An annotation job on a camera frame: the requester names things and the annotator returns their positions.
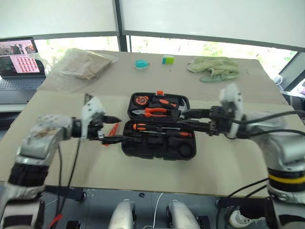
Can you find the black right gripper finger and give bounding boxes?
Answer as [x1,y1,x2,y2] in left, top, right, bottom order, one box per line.
[180,108,213,119]
[177,119,212,132]

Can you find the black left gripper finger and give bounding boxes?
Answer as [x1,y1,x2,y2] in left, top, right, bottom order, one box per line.
[98,134,124,146]
[104,115,123,125]

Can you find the white thin cable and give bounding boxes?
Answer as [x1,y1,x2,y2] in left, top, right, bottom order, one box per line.
[145,192,165,229]

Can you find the silver rounded robot leg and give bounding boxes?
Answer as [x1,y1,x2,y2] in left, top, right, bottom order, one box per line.
[108,199,137,229]
[166,199,201,229]

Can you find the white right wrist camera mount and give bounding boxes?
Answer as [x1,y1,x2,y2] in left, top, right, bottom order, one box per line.
[218,83,246,139]

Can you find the clear bag with beige cloth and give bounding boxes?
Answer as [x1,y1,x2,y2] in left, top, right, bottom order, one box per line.
[37,47,119,93]

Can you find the teal round gadget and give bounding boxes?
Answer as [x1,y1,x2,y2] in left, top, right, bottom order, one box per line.
[134,59,151,71]

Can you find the hammer with orange black handle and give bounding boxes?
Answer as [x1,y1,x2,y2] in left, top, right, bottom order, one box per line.
[152,96,190,113]

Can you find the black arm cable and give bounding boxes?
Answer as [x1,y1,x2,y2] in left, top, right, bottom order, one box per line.
[56,137,81,229]
[231,110,305,135]

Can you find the open grey laptop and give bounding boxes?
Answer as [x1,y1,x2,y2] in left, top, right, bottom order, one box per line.
[0,36,47,104]

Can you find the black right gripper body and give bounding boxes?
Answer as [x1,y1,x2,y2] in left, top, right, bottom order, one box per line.
[209,105,236,137]

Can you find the red thin cable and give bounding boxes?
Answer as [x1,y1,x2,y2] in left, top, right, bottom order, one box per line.
[49,213,64,229]

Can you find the dark window frame post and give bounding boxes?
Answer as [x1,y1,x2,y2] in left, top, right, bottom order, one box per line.
[114,0,132,52]

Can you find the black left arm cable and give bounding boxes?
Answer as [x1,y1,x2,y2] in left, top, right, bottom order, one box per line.
[56,137,81,229]

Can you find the orange utility knife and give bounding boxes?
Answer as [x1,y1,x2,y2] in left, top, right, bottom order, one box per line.
[104,122,120,146]

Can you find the orange handled pliers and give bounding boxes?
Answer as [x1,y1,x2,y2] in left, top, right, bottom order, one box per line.
[131,107,169,118]

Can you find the black plastic tool case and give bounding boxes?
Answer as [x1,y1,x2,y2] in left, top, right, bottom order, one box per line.
[121,90,197,161]

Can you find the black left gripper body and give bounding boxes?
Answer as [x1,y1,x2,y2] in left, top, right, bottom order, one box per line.
[86,114,108,142]

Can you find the orange black tape measure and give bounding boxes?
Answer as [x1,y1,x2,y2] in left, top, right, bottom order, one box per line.
[133,94,151,106]

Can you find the pale green towel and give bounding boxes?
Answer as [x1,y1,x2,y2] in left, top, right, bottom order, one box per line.
[186,56,240,81]

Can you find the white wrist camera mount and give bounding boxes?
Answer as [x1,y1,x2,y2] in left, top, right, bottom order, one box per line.
[80,96,107,139]
[218,83,246,139]

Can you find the white shoe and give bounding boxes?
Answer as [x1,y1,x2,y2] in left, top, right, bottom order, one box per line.
[228,209,254,227]

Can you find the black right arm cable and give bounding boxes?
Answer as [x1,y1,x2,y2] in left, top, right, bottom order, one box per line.
[231,110,305,135]

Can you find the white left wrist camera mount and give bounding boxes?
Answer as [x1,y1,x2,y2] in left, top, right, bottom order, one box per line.
[80,96,107,139]

